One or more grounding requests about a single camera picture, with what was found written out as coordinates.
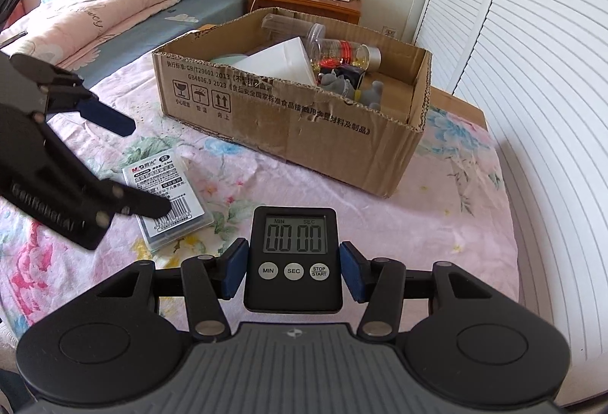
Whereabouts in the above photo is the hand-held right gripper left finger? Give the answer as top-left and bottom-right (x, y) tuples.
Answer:
(97, 237), (250, 342)

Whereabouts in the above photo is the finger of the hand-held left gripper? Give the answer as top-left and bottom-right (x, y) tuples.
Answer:
(10, 54), (137, 138)
(97, 180), (174, 225)

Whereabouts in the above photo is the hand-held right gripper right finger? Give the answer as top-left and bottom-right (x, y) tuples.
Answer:
(339, 240), (496, 342)

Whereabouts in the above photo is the clear plastic refill packet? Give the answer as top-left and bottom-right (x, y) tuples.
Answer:
(122, 149), (215, 252)

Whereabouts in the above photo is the black digital timer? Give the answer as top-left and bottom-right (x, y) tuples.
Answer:
(243, 206), (344, 314)

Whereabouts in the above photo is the cardboard box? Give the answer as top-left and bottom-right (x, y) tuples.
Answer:
(152, 6), (434, 199)

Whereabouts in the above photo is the white plastic bottle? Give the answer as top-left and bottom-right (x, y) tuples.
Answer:
(230, 36), (320, 88)

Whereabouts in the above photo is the grey toy animal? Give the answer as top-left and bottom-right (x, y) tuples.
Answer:
(318, 68), (386, 111)

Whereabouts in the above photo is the black toy train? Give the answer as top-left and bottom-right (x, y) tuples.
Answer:
(317, 57), (367, 88)

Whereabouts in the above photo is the pink quilt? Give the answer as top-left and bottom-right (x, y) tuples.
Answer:
(0, 0), (199, 69)

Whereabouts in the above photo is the dark phone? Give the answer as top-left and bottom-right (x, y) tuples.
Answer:
(0, 31), (28, 50)

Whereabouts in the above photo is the blue bed sheet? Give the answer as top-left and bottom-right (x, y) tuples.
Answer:
(59, 0), (251, 89)

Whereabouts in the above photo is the wooden table edge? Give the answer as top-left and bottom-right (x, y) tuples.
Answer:
(429, 87), (490, 130)

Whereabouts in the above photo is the clear bottle with yellow capsules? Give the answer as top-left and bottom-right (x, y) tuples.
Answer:
(308, 24), (383, 71)

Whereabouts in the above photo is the wooden nightstand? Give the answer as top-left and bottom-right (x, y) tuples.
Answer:
(246, 0), (363, 26)

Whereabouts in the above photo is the white louvered closet door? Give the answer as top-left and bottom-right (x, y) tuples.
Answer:
(410, 0), (608, 410)

